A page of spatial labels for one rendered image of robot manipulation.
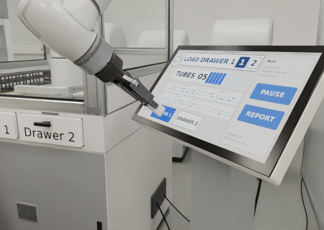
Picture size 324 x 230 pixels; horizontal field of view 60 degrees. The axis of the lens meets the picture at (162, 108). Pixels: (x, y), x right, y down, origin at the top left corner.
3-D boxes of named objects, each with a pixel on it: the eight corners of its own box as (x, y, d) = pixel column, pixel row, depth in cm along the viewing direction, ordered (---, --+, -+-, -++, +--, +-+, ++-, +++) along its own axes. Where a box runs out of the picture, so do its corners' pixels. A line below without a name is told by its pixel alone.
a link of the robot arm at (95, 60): (87, 33, 70) (105, 48, 74) (66, 61, 69) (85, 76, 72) (102, 31, 63) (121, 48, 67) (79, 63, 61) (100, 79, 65)
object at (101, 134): (104, 153, 106) (103, 115, 103) (-82, 128, 137) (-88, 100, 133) (172, 104, 194) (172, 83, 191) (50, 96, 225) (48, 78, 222)
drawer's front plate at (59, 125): (81, 147, 107) (79, 119, 104) (20, 140, 115) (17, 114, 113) (84, 146, 108) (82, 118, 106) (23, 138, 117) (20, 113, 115)
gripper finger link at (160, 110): (149, 95, 79) (151, 95, 79) (164, 108, 83) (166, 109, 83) (143, 103, 79) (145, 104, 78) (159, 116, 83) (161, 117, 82)
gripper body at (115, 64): (118, 50, 67) (144, 74, 72) (103, 49, 73) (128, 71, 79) (100, 75, 65) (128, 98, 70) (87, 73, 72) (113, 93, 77)
